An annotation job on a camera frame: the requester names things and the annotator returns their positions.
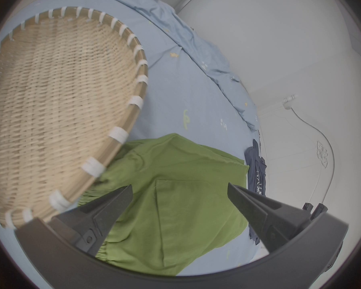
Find round woven basket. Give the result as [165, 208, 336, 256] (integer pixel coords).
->
[0, 6, 149, 229]

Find green shorts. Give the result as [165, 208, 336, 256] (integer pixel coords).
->
[78, 133, 249, 278]

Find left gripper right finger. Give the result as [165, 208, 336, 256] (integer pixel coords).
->
[227, 182, 312, 255]

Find pale blue quilt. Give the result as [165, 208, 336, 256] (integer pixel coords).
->
[72, 0, 259, 132]

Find dark blue T-shirt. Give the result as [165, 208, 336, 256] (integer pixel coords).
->
[244, 139, 268, 246]

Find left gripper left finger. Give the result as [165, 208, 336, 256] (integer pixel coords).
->
[51, 185, 134, 256]

